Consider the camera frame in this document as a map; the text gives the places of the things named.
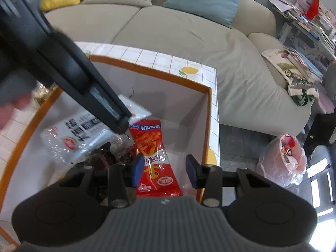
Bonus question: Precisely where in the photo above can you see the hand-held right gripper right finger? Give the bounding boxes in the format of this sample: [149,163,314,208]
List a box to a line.
[185,155,277,207]

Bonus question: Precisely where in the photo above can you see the light blue pillow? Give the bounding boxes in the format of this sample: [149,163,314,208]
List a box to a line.
[162,0,243,29]

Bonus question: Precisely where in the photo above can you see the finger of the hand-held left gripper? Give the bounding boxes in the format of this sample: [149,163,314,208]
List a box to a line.
[56,31,132,136]

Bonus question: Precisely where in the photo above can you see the large white snack packet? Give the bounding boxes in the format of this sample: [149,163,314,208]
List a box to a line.
[39,110,112,164]

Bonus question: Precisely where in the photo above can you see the pink plastic bag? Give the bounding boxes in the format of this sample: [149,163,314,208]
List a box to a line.
[256,134,308,187]

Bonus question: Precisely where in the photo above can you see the black chair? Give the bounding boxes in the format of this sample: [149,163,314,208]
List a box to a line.
[304,112,336,160]

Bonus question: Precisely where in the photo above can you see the clear bag of dark snacks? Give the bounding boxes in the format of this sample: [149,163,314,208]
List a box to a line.
[79,134,137,175]

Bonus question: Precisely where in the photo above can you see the pile of books and papers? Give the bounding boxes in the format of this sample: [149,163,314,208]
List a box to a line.
[268,0,336,56]

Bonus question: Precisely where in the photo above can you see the red snack packet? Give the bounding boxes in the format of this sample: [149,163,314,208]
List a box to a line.
[128,119,183,198]

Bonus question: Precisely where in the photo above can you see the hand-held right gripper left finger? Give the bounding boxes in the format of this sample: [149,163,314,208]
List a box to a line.
[59,154,145,207]

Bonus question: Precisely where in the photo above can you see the small white snack packet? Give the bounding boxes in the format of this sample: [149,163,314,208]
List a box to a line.
[118,94,153,125]

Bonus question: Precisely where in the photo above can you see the beige sofa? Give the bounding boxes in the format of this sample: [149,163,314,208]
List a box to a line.
[42,0,320,137]

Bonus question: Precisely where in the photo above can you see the person's left hand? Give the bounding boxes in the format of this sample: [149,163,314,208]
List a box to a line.
[0,94,32,132]

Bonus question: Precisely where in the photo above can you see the orange cardboard box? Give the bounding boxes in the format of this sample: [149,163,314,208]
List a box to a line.
[0,54,213,247]

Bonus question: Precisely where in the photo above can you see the red paper bag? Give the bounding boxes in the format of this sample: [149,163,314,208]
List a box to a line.
[301,0,321,20]

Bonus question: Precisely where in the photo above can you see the stack of thin books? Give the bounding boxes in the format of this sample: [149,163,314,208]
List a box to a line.
[283,46,325,82]

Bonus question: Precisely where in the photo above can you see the pink stool cushion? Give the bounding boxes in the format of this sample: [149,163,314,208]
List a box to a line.
[314,91,336,115]

